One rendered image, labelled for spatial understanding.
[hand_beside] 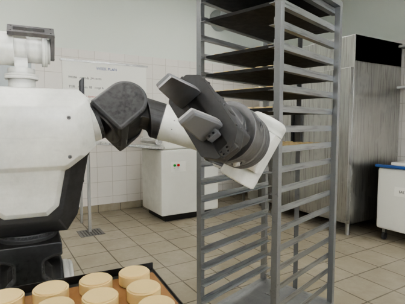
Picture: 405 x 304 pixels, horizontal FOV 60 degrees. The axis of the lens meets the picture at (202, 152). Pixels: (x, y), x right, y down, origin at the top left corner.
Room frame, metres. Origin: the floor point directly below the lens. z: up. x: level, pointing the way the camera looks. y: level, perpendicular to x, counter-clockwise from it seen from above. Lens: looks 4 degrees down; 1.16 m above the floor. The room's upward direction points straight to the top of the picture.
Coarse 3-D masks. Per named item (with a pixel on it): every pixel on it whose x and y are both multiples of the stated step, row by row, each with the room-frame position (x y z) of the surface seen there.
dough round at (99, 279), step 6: (84, 276) 0.53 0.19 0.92; (90, 276) 0.53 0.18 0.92; (96, 276) 0.53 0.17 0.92; (102, 276) 0.53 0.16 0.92; (108, 276) 0.53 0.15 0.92; (84, 282) 0.51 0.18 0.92; (90, 282) 0.51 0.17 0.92; (96, 282) 0.51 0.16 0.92; (102, 282) 0.51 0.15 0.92; (108, 282) 0.52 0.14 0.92; (84, 288) 0.51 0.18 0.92; (90, 288) 0.50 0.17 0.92
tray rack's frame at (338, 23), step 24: (336, 0) 1.88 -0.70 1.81; (336, 24) 1.94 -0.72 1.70; (336, 48) 1.93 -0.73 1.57; (336, 72) 1.93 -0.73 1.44; (336, 96) 1.93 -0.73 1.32; (336, 120) 1.93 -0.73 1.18; (336, 144) 1.93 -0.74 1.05; (336, 168) 1.93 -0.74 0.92; (264, 192) 2.24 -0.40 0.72; (336, 192) 1.94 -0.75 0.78; (264, 216) 2.23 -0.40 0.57; (264, 288) 2.10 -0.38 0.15; (288, 288) 2.10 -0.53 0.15
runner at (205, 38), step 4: (204, 36) 1.80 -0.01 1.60; (208, 36) 1.82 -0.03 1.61; (204, 40) 1.78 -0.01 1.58; (208, 40) 1.78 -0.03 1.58; (212, 40) 1.84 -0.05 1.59; (216, 40) 1.87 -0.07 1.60; (220, 40) 1.89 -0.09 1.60; (216, 44) 1.86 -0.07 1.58; (220, 44) 1.86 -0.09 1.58; (224, 44) 1.92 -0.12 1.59; (228, 44) 1.94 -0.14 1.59; (232, 44) 1.97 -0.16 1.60; (236, 44) 1.99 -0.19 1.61; (232, 48) 1.96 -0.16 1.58; (236, 48) 1.96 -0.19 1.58; (240, 48) 2.02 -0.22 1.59; (244, 48) 2.05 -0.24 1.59
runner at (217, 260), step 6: (258, 240) 2.17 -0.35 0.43; (264, 240) 2.22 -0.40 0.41; (270, 240) 2.23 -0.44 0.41; (246, 246) 2.08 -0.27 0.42; (252, 246) 2.12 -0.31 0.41; (258, 246) 2.13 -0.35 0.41; (228, 252) 1.95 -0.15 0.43; (234, 252) 1.99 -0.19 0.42; (240, 252) 2.02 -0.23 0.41; (216, 258) 1.87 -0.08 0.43; (222, 258) 1.91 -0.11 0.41; (228, 258) 1.92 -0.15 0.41; (204, 264) 1.80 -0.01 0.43; (210, 264) 1.84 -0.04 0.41; (216, 264) 1.84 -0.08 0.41; (204, 270) 1.76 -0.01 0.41
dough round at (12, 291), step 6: (6, 288) 0.49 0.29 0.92; (12, 288) 0.49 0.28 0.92; (18, 288) 0.49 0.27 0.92; (0, 294) 0.48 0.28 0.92; (6, 294) 0.48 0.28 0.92; (12, 294) 0.48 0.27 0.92; (18, 294) 0.48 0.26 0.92; (24, 294) 0.48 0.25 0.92; (0, 300) 0.46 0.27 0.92; (6, 300) 0.46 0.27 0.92; (12, 300) 0.46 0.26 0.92; (18, 300) 0.47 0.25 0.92; (24, 300) 0.48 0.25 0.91
